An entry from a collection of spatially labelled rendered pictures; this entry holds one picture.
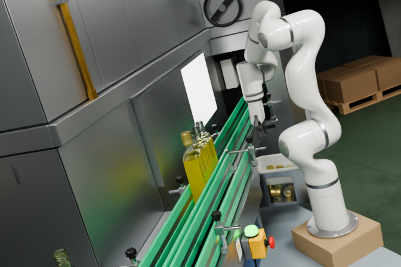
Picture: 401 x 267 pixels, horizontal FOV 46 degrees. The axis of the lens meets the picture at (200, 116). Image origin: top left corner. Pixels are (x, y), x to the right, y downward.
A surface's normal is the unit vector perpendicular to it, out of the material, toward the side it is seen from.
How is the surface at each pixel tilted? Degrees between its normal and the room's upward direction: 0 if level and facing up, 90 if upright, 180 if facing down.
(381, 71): 90
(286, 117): 90
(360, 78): 90
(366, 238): 90
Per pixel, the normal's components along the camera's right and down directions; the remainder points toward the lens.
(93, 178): 0.93, -0.16
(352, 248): 0.43, 0.14
